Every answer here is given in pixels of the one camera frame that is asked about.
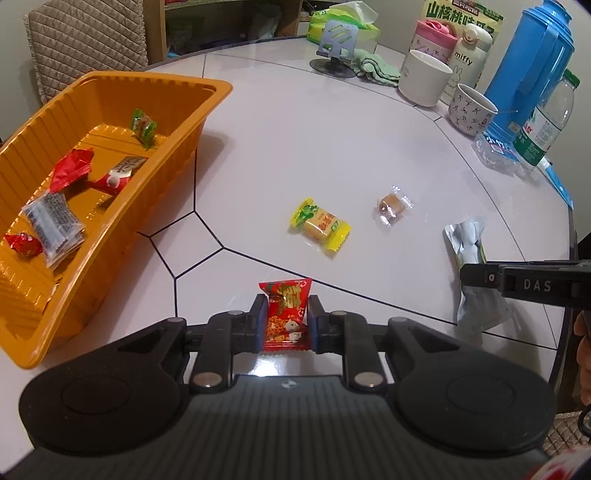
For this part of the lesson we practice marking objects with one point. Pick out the clear water bottle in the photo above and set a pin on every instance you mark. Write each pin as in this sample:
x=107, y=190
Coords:
x=547, y=120

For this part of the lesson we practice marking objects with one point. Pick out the patterned white cup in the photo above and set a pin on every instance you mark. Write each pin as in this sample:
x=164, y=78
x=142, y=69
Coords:
x=471, y=115

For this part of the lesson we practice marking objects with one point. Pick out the green snack packet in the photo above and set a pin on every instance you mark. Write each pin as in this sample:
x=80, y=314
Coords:
x=143, y=128

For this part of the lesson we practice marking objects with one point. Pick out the red white cloth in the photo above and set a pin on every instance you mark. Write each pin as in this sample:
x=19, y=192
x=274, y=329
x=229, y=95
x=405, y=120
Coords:
x=565, y=468

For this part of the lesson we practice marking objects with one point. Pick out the crinkled red snack packet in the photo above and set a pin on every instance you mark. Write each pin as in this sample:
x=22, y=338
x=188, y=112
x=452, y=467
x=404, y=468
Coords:
x=71, y=168

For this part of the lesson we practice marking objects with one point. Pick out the red white snack packet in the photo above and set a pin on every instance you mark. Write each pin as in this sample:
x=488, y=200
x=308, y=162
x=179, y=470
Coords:
x=117, y=174

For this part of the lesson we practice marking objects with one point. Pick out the red yellow snack packet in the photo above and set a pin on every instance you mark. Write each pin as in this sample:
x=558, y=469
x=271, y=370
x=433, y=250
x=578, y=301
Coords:
x=286, y=304

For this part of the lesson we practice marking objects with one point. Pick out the clear wrapped brown candy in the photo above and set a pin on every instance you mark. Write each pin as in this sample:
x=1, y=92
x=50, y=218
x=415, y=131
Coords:
x=391, y=206

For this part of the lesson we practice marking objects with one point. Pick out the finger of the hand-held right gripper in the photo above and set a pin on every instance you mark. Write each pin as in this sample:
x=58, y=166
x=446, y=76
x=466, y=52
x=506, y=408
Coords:
x=480, y=277

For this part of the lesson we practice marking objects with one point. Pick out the dark clear snack packet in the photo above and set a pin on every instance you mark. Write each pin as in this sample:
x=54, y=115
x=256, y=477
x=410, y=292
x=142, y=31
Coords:
x=53, y=226

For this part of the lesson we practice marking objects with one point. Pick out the plain white cup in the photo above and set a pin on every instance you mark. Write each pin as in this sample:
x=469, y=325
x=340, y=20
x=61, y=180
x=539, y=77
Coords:
x=422, y=83

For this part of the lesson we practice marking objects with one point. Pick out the quilted beige chair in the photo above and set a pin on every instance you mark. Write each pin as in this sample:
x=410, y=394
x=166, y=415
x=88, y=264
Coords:
x=87, y=41
x=570, y=429

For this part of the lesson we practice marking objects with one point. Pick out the orange plastic tray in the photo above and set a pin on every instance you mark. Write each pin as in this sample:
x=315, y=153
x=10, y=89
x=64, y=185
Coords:
x=152, y=194

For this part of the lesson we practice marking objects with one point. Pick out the grey phone stand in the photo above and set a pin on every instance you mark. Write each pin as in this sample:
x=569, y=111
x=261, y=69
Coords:
x=336, y=44

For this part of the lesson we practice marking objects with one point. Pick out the crushed clear plastic bottle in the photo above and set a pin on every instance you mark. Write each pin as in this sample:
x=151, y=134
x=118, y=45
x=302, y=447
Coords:
x=496, y=152

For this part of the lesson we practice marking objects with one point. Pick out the small red candy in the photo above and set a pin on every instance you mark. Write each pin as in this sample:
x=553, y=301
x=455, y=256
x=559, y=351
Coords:
x=23, y=244

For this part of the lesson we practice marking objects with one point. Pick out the person's right hand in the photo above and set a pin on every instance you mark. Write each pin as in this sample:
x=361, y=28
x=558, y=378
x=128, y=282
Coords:
x=584, y=355

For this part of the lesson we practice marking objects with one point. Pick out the blue thermos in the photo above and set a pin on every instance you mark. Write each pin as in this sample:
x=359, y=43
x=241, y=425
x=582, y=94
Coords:
x=526, y=60

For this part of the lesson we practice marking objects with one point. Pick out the wooden shelf unit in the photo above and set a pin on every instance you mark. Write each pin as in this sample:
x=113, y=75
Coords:
x=158, y=32

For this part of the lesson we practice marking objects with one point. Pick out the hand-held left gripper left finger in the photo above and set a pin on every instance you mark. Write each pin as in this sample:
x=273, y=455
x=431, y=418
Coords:
x=259, y=323

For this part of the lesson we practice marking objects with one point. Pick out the green tissue pack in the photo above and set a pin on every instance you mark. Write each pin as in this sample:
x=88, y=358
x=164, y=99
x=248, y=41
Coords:
x=355, y=23

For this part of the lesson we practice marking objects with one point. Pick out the silver snack packet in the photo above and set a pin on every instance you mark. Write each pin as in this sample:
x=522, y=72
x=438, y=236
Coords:
x=475, y=309

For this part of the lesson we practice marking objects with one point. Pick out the white bottle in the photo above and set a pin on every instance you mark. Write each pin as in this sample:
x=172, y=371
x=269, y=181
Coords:
x=468, y=57

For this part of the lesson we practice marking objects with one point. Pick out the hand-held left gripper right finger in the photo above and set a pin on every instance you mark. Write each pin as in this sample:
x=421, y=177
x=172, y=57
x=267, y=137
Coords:
x=314, y=323

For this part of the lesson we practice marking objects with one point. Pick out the green yellow snack bag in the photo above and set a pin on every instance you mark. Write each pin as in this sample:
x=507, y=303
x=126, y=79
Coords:
x=461, y=11

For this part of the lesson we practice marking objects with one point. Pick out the green cloth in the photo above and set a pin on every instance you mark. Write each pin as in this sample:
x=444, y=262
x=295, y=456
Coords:
x=376, y=67

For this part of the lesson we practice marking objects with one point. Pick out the blue flat board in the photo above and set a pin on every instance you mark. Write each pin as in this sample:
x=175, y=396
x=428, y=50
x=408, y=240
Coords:
x=556, y=182

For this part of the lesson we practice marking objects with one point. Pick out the pink bottle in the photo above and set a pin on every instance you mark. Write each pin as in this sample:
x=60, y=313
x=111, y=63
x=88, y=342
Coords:
x=429, y=41

